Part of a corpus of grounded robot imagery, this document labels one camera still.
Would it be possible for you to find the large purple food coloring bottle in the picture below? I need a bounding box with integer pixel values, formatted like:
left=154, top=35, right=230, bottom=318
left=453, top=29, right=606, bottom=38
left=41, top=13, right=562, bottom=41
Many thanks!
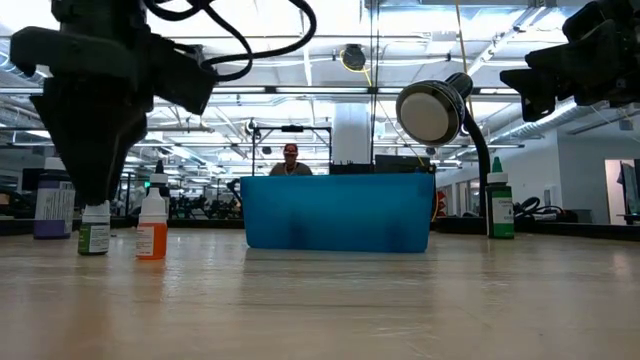
left=33, top=157, right=77, bottom=240

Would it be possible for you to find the black gooseneck desk lamp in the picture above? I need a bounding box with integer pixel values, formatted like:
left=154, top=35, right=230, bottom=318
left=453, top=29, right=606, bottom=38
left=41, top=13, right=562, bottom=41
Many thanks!
left=395, top=72, right=496, bottom=235

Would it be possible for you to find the black ceiling cord reel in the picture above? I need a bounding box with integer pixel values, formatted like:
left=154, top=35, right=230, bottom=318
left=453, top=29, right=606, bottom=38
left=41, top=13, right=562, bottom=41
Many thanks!
left=340, top=43, right=369, bottom=74

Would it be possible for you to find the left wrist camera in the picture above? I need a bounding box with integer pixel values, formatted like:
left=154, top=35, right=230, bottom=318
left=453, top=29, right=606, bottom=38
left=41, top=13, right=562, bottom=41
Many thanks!
left=149, top=34, right=220, bottom=116

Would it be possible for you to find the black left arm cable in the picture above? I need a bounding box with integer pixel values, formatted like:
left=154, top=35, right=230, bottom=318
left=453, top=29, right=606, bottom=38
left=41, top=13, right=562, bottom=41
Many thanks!
left=142, top=0, right=318, bottom=84

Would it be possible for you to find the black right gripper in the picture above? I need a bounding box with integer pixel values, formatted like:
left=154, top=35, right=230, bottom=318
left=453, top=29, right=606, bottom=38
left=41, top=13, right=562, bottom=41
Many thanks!
left=499, top=19, right=640, bottom=124

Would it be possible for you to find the large green food coloring bottle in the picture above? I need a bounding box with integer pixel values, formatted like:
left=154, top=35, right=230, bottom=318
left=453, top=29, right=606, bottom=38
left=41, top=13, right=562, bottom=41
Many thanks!
left=485, top=156, right=516, bottom=240

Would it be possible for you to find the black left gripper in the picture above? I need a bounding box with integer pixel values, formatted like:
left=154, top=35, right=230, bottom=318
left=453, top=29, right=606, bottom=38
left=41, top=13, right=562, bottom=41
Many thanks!
left=9, top=24, right=154, bottom=207

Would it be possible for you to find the yellow hanging cable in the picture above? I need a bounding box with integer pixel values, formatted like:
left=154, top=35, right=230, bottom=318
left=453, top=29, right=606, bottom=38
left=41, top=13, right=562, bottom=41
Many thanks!
left=453, top=0, right=476, bottom=120

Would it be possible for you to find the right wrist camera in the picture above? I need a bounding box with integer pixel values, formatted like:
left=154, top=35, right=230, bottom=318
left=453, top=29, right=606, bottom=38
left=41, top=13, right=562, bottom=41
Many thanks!
left=562, top=0, right=640, bottom=44

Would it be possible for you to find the small green dropper bottle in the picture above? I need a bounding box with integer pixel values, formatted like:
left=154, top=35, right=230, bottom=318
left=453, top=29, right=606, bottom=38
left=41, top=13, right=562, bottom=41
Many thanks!
left=77, top=200, right=112, bottom=257

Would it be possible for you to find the black background frame stand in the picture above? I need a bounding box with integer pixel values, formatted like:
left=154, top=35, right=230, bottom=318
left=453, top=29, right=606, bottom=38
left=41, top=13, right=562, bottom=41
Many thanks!
left=251, top=124, right=334, bottom=176

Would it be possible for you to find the black flat equipment box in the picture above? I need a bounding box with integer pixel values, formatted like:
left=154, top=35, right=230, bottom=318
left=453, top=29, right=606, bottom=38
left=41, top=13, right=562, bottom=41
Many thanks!
left=374, top=154, right=436, bottom=175

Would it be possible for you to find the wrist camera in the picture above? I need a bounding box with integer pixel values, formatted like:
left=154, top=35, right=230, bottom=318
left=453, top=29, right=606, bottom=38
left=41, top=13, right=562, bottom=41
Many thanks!
left=562, top=0, right=640, bottom=44
left=149, top=34, right=220, bottom=116

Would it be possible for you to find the small orange bottle white label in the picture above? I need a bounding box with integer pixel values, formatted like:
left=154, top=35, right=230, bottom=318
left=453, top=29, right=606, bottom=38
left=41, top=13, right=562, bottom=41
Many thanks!
left=135, top=187, right=169, bottom=261

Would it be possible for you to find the blue plastic bin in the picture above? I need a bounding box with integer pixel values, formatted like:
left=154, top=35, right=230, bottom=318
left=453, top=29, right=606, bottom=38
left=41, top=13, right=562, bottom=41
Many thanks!
left=239, top=172, right=436, bottom=254

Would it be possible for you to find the person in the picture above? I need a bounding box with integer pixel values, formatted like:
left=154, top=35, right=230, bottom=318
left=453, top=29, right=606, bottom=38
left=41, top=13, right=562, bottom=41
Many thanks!
left=268, top=142, right=314, bottom=177

